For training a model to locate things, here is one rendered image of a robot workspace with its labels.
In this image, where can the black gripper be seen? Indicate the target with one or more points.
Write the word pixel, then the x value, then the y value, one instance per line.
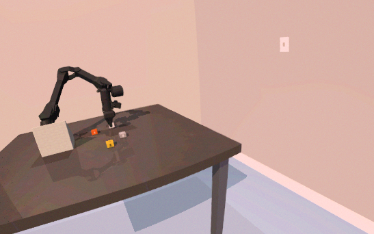
pixel 108 112

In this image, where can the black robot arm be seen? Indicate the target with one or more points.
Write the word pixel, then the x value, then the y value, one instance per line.
pixel 52 110

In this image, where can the yellow digit block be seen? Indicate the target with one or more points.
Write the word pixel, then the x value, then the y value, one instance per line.
pixel 110 143

